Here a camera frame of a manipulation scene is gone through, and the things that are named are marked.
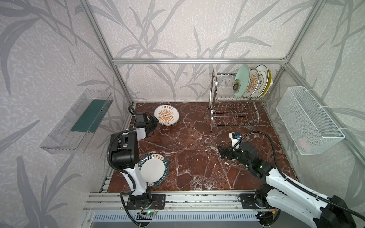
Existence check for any clear plastic wall shelf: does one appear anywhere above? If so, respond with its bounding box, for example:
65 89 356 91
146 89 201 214
40 89 114 155

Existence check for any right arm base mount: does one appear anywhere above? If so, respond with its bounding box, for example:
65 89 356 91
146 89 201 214
237 184 274 210

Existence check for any yellow woven bamboo plate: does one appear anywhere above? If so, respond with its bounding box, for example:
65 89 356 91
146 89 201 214
262 70 273 96

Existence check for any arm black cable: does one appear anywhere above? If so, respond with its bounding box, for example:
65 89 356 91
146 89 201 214
106 105 149 227
233 131 365 223

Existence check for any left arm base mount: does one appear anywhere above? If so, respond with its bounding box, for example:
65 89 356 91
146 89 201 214
126 193 166 210

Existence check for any large orange sunburst plate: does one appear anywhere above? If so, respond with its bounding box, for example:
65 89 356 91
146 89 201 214
154 104 180 126

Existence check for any small orange sunburst plate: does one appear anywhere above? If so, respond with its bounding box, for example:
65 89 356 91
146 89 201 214
243 68 259 98

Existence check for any green flower plate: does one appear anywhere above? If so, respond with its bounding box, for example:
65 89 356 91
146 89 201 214
233 65 250 98

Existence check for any white plate dark lettered rim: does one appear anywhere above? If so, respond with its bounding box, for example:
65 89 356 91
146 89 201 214
138 153 169 187

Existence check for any white wire mesh basket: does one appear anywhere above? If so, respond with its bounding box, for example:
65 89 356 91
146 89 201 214
276 86 345 156

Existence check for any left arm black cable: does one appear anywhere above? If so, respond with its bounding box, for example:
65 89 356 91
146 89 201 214
106 105 149 227

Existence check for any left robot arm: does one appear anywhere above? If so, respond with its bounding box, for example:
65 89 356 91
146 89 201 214
106 106 158 208

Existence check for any stainless steel dish rack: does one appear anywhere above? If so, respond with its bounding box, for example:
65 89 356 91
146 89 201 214
209 69 270 132

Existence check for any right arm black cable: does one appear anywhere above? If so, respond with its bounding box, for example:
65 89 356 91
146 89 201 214
233 131 365 223

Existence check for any white plate green rim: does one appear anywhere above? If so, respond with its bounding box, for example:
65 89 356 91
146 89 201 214
251 65 269 98

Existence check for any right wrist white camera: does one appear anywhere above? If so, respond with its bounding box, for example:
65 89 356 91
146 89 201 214
229 132 242 151

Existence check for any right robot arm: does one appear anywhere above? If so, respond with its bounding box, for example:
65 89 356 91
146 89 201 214
218 142 356 228

